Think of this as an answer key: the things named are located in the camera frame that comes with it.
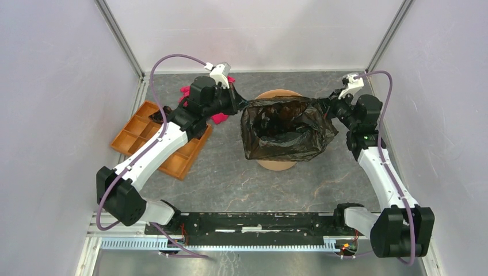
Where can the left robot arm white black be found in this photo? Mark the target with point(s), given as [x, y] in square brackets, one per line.
[118, 189]

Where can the right aluminium corner post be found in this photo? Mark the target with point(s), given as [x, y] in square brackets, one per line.
[389, 34]

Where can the left aluminium corner post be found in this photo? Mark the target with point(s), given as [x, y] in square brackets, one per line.
[120, 37]

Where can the black bag roll back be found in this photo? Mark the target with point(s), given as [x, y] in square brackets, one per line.
[157, 116]

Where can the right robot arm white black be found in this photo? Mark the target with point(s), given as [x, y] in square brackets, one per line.
[403, 228]

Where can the black plastic trash bag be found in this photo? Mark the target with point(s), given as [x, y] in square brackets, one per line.
[285, 129]

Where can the orange trash bin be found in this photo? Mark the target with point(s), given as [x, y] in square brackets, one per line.
[268, 164]

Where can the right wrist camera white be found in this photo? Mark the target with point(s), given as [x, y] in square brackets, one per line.
[352, 83]

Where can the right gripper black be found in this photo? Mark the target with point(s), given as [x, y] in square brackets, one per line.
[333, 101]

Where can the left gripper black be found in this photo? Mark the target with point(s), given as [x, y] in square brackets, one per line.
[236, 102]

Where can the aluminium corner post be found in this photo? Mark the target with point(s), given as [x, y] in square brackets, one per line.
[120, 37]
[389, 34]

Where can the white slotted cable duct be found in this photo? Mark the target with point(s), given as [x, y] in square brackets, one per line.
[163, 244]

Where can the crumpled red cloth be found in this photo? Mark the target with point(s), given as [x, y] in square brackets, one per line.
[219, 118]

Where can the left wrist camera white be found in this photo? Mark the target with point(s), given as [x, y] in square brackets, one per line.
[219, 73]

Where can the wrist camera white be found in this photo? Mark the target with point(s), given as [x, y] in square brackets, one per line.
[219, 73]
[352, 83]

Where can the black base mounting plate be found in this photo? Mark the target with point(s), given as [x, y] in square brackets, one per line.
[258, 229]

